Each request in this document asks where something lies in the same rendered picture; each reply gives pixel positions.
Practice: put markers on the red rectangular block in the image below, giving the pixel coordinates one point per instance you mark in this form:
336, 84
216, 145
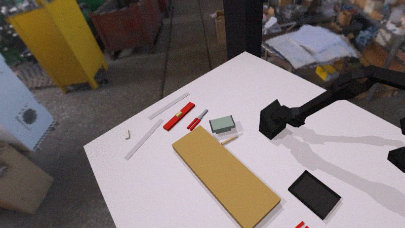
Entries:
178, 116

